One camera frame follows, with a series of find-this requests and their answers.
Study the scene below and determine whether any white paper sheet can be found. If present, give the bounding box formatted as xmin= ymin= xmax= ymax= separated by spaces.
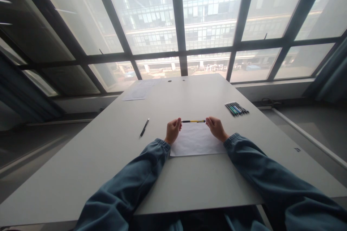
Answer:
xmin=170 ymin=122 xmax=227 ymax=157

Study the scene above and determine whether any printed paper sheet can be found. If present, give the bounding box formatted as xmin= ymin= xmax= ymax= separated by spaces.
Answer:
xmin=121 ymin=87 xmax=149 ymax=102
xmin=135 ymin=78 xmax=162 ymax=88

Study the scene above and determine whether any teal curtain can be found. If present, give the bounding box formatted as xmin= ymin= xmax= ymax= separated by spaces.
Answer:
xmin=303 ymin=29 xmax=347 ymax=104

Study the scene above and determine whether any large dark-framed window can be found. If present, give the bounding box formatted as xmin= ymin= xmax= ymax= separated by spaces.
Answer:
xmin=0 ymin=0 xmax=347 ymax=99

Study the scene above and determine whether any person's left hand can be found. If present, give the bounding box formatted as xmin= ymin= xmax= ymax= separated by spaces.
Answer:
xmin=164 ymin=118 xmax=182 ymax=145

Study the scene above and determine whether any person's right hand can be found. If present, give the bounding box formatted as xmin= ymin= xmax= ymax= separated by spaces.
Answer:
xmin=206 ymin=116 xmax=230 ymax=143

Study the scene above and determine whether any row of assorted pens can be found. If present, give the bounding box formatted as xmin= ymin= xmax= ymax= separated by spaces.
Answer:
xmin=224 ymin=102 xmax=250 ymax=118

